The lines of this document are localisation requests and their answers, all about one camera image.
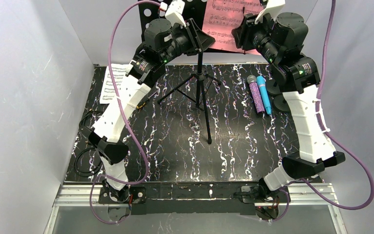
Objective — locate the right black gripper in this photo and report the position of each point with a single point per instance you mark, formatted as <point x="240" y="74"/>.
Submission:
<point x="243" y="33"/>

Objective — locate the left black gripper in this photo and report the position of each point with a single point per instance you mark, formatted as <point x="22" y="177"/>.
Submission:
<point x="193" y="37"/>

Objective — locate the pink sheet music page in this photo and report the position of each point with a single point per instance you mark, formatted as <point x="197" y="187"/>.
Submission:
<point x="222" y="16"/>

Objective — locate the purple glitter microphone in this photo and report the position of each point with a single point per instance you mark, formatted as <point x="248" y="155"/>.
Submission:
<point x="254" y="89"/>

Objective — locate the blue toy microphone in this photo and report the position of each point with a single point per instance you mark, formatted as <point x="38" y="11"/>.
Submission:
<point x="264" y="94"/>

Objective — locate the black round-base mic stand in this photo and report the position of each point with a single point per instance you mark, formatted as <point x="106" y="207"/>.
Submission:
<point x="272" y="87"/>
<point x="280" y="104"/>

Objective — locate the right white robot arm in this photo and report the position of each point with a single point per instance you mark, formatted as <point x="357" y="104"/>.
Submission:
<point x="280" y="41"/>

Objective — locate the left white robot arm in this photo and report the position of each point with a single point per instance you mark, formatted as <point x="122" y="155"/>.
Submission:
<point x="105" y="133"/>

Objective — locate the yellow black screwdriver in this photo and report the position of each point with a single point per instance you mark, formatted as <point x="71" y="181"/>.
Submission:
<point x="144" y="101"/>

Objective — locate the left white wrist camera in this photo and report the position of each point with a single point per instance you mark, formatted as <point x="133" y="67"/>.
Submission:
<point x="173" y="12"/>

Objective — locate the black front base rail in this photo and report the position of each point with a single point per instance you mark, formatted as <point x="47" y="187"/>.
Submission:
<point x="245" y="198"/>

